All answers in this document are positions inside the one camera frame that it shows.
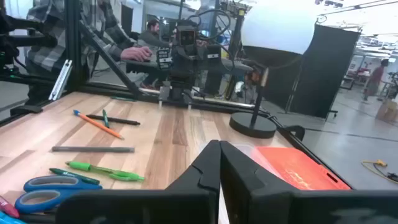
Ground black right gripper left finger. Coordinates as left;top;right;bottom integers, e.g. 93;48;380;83
166;140;222;224

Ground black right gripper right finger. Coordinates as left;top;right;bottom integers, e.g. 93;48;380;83
220;140;300;224

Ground clear supply box orange lid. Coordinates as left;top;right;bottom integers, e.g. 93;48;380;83
198;141;352;191

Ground long thin black pen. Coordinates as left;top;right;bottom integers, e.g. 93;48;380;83
86;114;141;126

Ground teal green pencil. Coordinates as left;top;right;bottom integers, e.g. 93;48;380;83
101;109;111;129

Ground orange pencil blue eraser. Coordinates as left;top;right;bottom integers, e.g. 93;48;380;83
73;109;125;141

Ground grey pencil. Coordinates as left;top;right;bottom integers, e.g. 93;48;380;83
51;146;136;154

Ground light green pen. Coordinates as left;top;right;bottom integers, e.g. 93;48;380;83
65;161;146;182

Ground dark green pen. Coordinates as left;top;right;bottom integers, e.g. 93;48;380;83
49;167;101;186

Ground blue handled scissors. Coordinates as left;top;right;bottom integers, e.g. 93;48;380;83
14;174;103;215

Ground red crayon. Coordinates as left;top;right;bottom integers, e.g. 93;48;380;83
0;195;21;219

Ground cyan blue pen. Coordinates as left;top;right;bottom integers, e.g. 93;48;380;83
0;210;27;224

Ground brown cardboard box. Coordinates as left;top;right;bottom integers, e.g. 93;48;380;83
375;98;398;123

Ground person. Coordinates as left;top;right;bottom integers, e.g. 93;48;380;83
138;19;175;50
363;58;390;101
26;0;153;105

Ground dark grey desk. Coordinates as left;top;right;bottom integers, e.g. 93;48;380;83
124;58;254;75

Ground white globe lamp black base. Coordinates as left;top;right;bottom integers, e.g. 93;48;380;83
229;0;317;139

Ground black room divider panel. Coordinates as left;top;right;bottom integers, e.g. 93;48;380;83
264;24;361;119

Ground black table edge clamp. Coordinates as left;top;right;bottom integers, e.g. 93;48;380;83
9;105;44;117

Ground black equipment stand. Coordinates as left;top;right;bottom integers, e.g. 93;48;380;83
0;12;58;83

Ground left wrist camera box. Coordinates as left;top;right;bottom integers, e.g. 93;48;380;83
177;26;197;47

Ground black cable clamp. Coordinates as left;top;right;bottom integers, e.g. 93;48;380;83
282;124;306;141

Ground silver aluminium bracket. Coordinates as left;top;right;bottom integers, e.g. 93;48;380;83
49;59;73;101

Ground yellow floor cable with plug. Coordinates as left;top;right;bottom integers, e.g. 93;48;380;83
361;159;398;185

